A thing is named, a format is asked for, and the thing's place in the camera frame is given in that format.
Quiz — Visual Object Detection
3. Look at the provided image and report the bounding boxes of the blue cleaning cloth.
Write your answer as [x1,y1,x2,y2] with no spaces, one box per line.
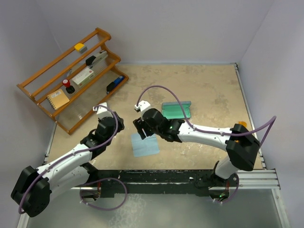
[131,134,160,157]

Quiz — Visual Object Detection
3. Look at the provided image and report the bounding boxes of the grey glasses case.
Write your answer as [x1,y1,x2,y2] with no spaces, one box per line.
[161,101,191,119]

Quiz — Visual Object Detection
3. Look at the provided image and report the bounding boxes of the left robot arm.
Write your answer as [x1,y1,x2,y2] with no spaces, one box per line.
[11,114,124,217]

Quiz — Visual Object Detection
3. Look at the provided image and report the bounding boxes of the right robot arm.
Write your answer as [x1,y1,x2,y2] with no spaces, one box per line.
[133,108,260,186]

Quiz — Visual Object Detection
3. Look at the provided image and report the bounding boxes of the orange sunglasses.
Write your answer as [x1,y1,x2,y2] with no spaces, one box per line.
[238,121,247,127]

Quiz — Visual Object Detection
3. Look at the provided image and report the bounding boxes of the red black stamp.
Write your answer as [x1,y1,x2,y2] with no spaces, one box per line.
[62,79,75,94]

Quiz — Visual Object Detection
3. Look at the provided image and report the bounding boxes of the wooden shelf rack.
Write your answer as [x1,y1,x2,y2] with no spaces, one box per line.
[17,28,129,135]

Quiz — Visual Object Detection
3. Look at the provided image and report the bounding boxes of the white green box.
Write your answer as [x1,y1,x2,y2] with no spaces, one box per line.
[72,67,95,87]

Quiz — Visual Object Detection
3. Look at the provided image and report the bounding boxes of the brown spiral notebook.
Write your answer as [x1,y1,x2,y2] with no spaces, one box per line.
[47,89,70,110]

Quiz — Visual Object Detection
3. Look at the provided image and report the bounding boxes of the black white stapler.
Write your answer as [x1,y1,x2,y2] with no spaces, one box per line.
[85,50,107,66]

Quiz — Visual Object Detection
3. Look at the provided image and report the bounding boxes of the yellow grey eraser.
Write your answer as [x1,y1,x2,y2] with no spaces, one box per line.
[74,43,87,54]

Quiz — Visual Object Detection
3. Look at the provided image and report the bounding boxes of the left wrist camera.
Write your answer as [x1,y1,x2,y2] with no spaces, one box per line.
[92,102,113,120]

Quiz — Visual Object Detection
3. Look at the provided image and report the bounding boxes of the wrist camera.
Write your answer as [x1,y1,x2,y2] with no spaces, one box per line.
[92,102,113,120]
[134,100,151,113]

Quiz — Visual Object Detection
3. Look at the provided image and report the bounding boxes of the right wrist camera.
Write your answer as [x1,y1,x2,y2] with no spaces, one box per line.
[134,100,151,113]

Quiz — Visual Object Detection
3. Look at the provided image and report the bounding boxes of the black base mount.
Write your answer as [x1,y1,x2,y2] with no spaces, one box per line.
[83,162,239,199]

